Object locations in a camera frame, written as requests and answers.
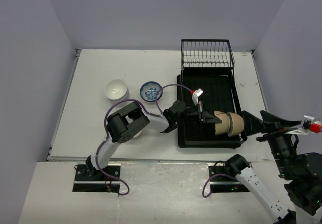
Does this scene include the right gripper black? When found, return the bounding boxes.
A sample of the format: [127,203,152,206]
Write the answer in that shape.
[240,108,301,176]

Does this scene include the white bowl blue flowers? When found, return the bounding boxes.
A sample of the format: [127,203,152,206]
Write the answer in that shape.
[140,80,164,101]

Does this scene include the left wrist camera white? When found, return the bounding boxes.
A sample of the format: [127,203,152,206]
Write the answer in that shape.
[190,88,203,105]

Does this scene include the black drain tray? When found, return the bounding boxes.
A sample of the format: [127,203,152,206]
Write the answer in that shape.
[176,69,248,150]

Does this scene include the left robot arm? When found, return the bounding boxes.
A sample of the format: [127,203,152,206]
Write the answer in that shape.
[86,99,222,180]

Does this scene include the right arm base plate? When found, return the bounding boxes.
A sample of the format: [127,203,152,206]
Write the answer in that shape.
[208,163,249,193]

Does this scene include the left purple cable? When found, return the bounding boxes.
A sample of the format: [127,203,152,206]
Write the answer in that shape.
[97,84,194,197]

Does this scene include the black wire dish rack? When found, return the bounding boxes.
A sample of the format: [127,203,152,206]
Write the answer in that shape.
[181,39,234,69]

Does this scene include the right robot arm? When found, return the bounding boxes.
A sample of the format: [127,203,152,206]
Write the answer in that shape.
[224,111,321,223]

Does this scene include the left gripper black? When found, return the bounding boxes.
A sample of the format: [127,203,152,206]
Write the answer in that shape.
[175,101,221,126]

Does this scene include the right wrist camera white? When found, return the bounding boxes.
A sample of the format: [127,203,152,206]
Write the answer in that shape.
[287,115,321,135]

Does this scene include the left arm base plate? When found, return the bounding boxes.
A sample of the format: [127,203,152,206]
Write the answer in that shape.
[72,164,120,193]

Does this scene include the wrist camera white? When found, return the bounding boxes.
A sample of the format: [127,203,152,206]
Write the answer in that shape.
[190,88,203,105]
[287,115,321,135]

